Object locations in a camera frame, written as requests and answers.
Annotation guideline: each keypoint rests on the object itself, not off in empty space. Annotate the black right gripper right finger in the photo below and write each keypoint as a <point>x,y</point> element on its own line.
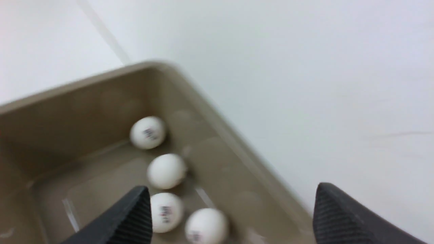
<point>340,219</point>

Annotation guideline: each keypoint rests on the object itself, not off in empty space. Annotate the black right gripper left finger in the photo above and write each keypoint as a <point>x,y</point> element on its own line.
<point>128,221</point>

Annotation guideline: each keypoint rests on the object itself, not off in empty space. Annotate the white logo ball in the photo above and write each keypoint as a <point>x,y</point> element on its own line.
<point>167,212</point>
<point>148,133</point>

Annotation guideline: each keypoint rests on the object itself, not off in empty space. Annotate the white logo ball corner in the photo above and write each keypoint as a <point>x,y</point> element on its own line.
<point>207,226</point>

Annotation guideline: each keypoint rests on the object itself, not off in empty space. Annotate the beige plastic bin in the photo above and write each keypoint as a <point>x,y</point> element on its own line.
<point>66,158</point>

